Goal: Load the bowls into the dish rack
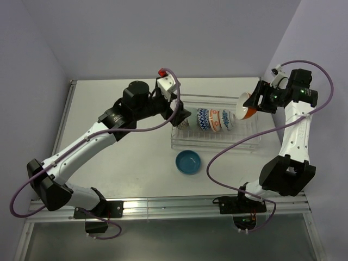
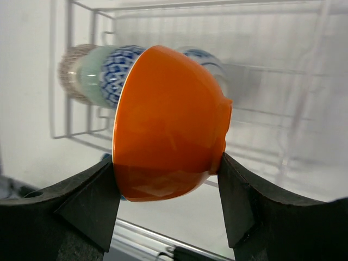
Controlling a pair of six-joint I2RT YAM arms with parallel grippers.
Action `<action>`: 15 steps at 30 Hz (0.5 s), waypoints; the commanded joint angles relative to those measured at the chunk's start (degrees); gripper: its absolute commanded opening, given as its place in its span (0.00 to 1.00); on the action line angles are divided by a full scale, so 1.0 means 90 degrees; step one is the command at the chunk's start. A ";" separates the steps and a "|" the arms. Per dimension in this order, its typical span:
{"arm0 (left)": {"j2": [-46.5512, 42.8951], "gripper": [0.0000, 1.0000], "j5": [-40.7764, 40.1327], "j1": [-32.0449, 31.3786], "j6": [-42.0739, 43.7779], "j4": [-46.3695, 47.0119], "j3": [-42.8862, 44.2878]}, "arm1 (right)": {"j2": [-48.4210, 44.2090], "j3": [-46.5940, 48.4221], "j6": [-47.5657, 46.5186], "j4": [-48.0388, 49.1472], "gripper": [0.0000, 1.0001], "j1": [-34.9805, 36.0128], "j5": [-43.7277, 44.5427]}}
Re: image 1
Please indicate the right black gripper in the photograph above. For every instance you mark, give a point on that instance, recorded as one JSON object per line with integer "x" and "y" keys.
{"x": 262, "y": 88}

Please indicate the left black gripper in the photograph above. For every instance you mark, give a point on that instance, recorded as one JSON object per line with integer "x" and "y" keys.
{"x": 180, "y": 114}

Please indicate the orange rimmed bowl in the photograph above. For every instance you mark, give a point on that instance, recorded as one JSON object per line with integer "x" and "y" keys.
{"x": 242, "y": 112}

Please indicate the brown patterned bowl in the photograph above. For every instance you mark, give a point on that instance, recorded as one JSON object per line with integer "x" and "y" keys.
{"x": 183, "y": 125}

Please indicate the blue zigzag bowl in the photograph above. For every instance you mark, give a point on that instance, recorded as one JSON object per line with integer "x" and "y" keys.
{"x": 203, "y": 119}

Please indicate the blue floral bowl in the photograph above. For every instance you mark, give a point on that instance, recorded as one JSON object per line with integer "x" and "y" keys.
{"x": 226, "y": 120}

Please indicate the orange floral bowl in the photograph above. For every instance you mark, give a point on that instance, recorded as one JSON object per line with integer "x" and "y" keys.
{"x": 214, "y": 120}

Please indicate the solid teal blue bowl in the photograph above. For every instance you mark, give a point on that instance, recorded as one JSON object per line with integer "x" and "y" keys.
{"x": 188, "y": 162}

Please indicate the teal dashed bowl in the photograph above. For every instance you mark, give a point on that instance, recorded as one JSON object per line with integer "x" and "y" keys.
{"x": 192, "y": 119}

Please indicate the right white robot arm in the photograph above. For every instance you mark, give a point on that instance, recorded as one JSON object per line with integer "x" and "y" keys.
{"x": 290, "y": 171}

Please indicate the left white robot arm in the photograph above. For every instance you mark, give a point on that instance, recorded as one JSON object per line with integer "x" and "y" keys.
{"x": 138, "y": 102}

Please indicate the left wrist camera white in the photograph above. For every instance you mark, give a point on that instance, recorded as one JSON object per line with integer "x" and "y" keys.
{"x": 168, "y": 85}

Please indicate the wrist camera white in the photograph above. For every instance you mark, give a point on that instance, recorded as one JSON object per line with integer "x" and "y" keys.
{"x": 168, "y": 85}
{"x": 280, "y": 79}

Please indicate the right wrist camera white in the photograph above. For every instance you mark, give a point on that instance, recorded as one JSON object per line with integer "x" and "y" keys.
{"x": 280, "y": 79}

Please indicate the white wire dish rack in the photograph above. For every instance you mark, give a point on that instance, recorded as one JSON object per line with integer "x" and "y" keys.
{"x": 208, "y": 140}

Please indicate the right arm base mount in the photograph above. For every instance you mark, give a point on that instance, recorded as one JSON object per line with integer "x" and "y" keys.
{"x": 231, "y": 205}

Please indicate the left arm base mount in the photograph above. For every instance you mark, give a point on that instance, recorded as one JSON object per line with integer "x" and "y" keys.
{"x": 97, "y": 221}

